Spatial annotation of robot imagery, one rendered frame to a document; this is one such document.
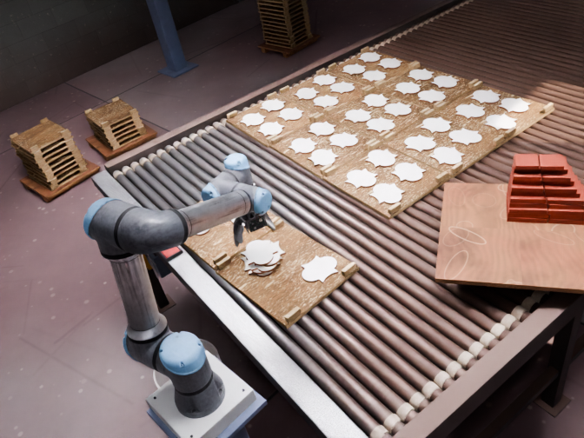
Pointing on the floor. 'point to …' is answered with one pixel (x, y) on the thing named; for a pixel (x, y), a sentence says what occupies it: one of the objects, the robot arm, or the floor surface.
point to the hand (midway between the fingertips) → (255, 237)
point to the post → (169, 39)
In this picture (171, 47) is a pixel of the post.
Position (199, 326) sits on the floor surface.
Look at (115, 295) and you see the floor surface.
